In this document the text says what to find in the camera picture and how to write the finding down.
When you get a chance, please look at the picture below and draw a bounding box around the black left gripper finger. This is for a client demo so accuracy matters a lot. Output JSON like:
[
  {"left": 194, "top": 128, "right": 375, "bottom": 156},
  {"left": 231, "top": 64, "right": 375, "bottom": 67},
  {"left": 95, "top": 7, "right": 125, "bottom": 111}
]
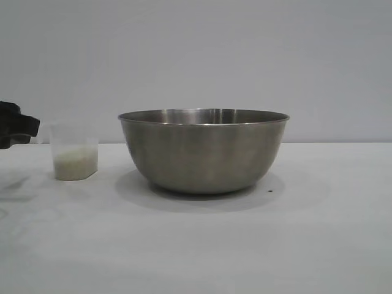
[{"left": 0, "top": 100, "right": 41, "bottom": 151}]

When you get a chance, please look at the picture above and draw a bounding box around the clear plastic measuring cup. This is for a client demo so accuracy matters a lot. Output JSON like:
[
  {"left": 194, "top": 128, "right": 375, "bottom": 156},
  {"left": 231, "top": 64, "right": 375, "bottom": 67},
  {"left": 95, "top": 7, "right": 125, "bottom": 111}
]
[{"left": 39, "top": 121, "right": 100, "bottom": 181}]

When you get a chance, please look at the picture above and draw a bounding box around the white uncooked rice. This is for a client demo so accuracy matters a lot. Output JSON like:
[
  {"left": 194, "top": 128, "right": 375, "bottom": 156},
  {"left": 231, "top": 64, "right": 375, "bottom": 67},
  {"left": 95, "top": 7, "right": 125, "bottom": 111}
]
[{"left": 54, "top": 146, "right": 99, "bottom": 181}]

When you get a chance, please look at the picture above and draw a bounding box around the stainless steel mixing bowl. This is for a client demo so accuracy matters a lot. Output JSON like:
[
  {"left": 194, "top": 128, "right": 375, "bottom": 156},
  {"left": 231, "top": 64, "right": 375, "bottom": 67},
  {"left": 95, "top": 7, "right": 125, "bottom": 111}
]
[{"left": 118, "top": 108, "right": 291, "bottom": 195}]

